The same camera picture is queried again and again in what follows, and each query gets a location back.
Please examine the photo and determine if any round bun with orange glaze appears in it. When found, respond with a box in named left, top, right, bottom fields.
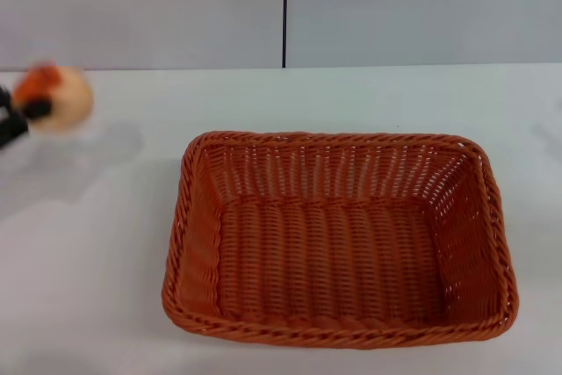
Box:
left=11, top=61, right=94, bottom=134

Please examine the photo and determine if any orange woven rectangular basket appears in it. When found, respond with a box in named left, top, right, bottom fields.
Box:
left=161, top=130, right=522, bottom=350

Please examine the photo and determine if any black vertical wall strip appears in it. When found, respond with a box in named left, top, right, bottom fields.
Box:
left=282, top=0, right=289, bottom=69

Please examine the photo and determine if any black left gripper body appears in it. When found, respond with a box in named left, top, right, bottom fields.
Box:
left=0, top=84, right=30, bottom=148

